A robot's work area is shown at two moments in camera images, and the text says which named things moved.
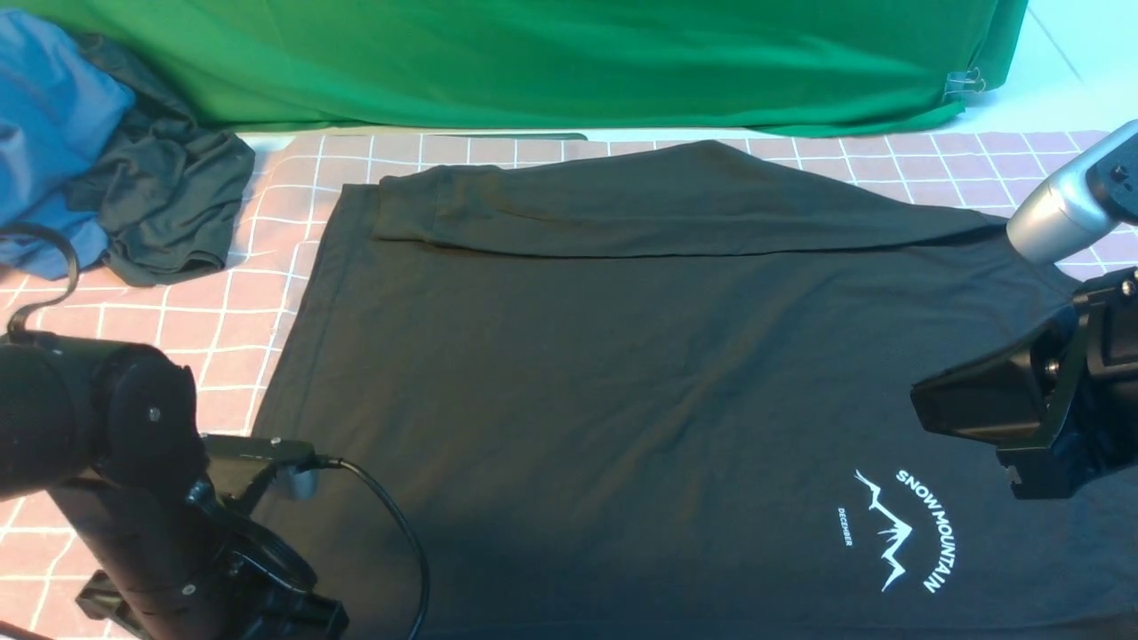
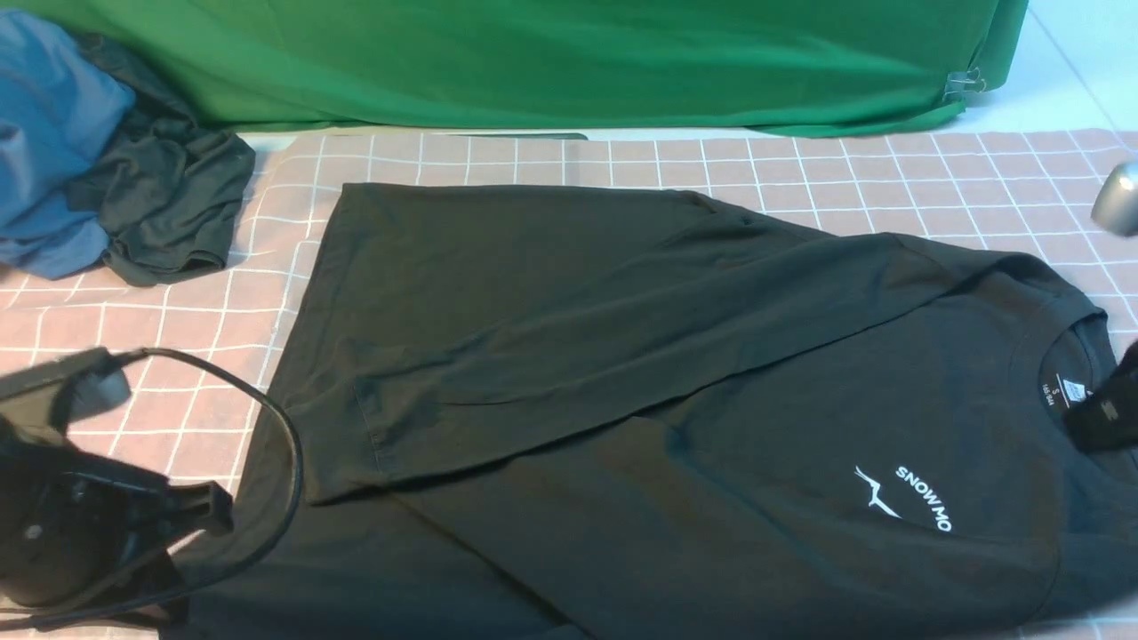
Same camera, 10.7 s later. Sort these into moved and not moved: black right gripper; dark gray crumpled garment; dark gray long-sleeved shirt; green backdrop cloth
Moved: black right gripper
Not moved: dark gray crumpled garment; green backdrop cloth; dark gray long-sleeved shirt
